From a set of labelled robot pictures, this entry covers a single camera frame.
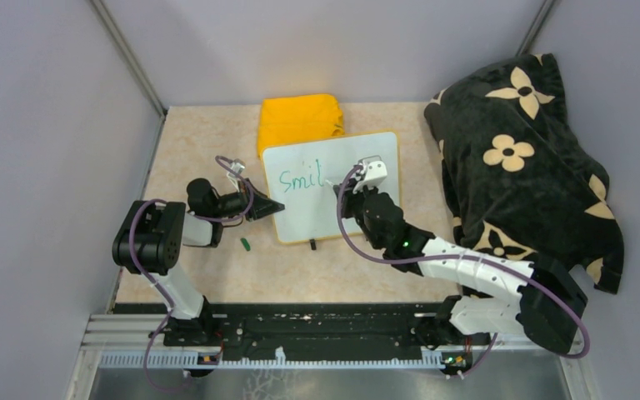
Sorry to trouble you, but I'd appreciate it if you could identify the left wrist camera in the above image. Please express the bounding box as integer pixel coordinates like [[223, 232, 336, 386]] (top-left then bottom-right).
[[227, 159, 246, 188]]

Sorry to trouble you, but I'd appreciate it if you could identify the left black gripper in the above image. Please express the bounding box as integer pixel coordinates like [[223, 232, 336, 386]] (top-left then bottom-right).
[[211, 177, 285, 221]]

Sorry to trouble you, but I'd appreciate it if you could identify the metal corner post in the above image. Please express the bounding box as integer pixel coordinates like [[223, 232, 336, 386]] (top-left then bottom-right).
[[87, 0, 168, 118], [516, 0, 561, 56]]

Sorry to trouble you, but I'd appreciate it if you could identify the black floral blanket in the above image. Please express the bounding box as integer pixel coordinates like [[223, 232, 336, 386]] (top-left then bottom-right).
[[423, 53, 624, 294]]

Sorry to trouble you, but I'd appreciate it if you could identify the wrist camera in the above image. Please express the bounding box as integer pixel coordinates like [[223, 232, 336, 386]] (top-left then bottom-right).
[[352, 155, 388, 194], [227, 159, 246, 188]]

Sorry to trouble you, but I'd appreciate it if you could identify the folded yellow cloth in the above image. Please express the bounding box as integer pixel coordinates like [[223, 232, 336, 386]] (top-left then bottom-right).
[[257, 93, 345, 157]]

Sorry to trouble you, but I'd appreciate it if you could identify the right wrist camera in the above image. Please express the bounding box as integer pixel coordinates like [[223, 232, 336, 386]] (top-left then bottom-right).
[[352, 155, 388, 194]]

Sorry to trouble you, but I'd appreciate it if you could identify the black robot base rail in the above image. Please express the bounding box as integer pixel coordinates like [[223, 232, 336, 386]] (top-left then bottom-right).
[[162, 302, 491, 373]]

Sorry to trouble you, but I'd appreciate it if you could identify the right metal corner post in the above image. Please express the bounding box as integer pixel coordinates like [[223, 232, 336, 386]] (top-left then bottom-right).
[[516, 0, 561, 56]]

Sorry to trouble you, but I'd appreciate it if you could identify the green marker cap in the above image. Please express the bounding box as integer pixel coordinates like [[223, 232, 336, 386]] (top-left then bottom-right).
[[240, 237, 252, 252]]

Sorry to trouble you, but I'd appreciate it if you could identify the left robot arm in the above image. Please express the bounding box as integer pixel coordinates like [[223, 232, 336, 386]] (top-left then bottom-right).
[[112, 178, 285, 346]]

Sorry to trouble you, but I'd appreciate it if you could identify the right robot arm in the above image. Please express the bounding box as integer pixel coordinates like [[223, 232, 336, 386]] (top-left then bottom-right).
[[332, 184, 592, 358]]

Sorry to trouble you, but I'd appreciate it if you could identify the left metal corner post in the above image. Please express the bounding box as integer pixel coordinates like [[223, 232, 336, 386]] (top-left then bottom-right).
[[87, 0, 168, 118]]

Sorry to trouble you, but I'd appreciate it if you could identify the yellow-framed whiteboard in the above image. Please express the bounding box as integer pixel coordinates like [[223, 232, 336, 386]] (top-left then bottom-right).
[[262, 131, 401, 244]]

